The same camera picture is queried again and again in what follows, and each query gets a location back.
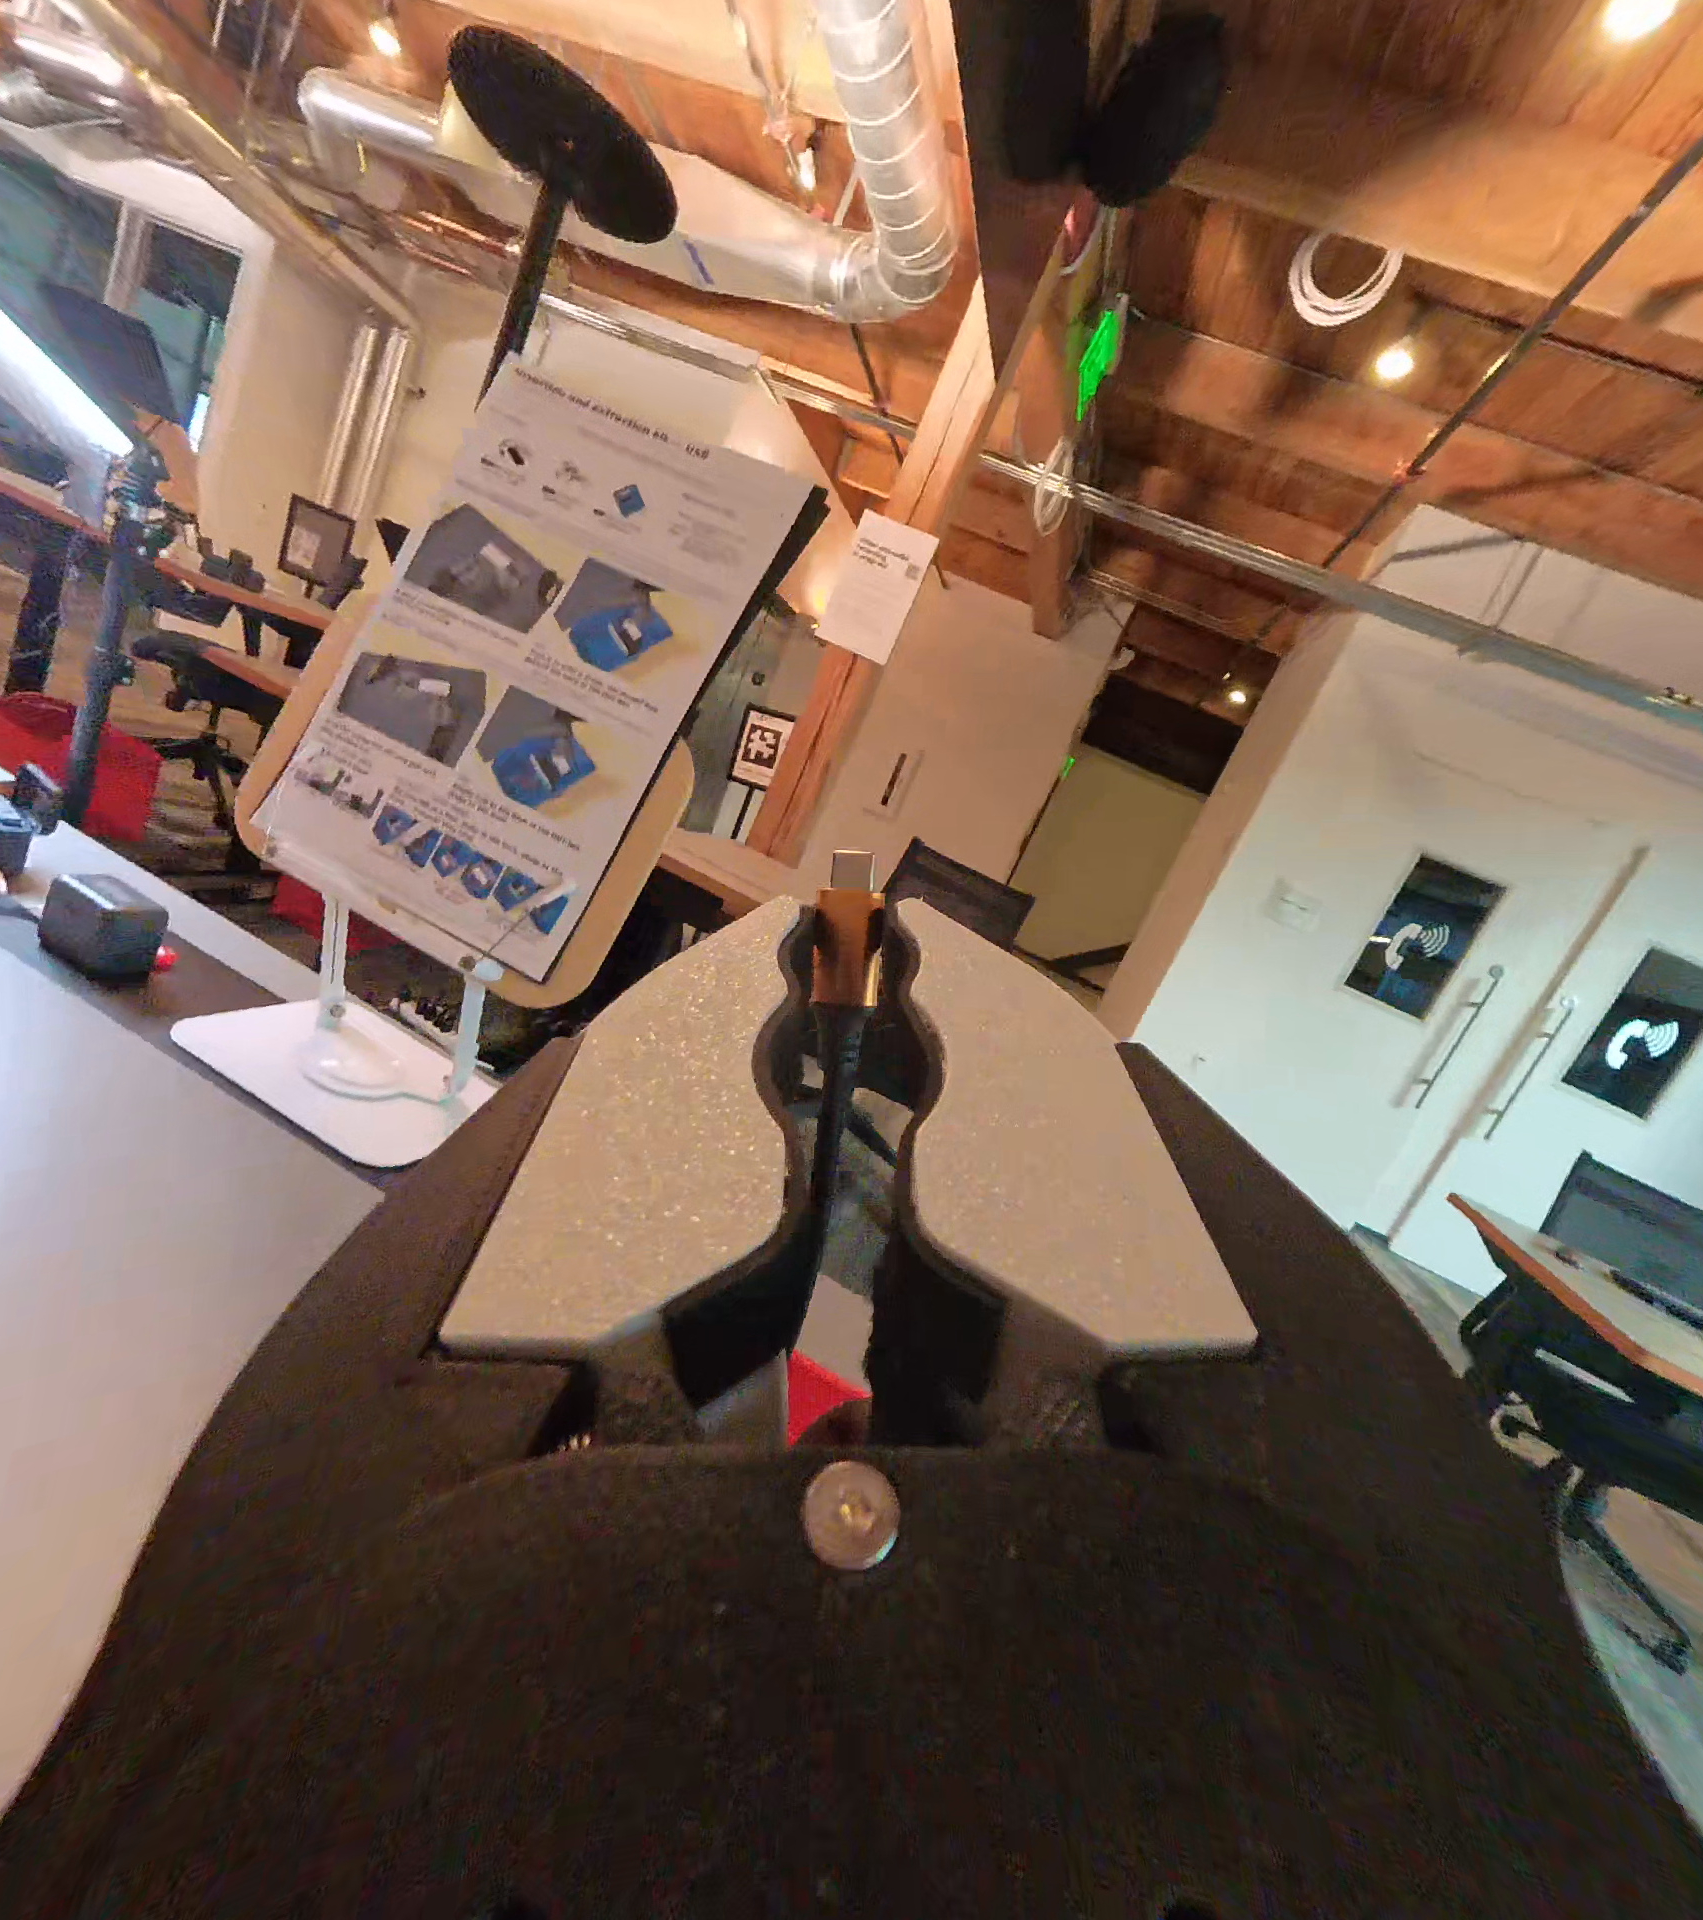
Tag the silver ventilation duct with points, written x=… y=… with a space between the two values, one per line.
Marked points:
x=896 y=150

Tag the black charger box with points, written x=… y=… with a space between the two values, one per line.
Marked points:
x=101 y=926

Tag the black office chair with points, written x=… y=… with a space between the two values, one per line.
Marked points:
x=215 y=674
x=956 y=900
x=1646 y=1238

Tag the red crate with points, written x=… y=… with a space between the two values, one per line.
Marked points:
x=27 y=751

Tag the white paper notice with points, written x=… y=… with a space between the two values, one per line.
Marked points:
x=874 y=585

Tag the green exit sign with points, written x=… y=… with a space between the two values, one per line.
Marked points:
x=1096 y=361

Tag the wooden office desk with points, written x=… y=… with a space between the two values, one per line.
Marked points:
x=1616 y=1304
x=716 y=871

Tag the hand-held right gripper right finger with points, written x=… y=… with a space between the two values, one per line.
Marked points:
x=1076 y=1184

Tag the phone icon door sign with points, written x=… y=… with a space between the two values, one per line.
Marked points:
x=1646 y=1035
x=1422 y=945

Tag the black disc on pole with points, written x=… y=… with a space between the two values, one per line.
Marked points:
x=567 y=128

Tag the wall switch plate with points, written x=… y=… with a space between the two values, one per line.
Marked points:
x=904 y=782

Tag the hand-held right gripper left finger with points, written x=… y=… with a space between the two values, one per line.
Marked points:
x=626 y=1170

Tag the white light bar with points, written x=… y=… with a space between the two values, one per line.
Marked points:
x=11 y=344

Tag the black and white marker sign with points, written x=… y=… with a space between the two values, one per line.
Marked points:
x=762 y=746

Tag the black tripod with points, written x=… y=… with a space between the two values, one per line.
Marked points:
x=117 y=631

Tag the illustrated instruction sheet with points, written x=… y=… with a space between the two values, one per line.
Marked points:
x=537 y=631

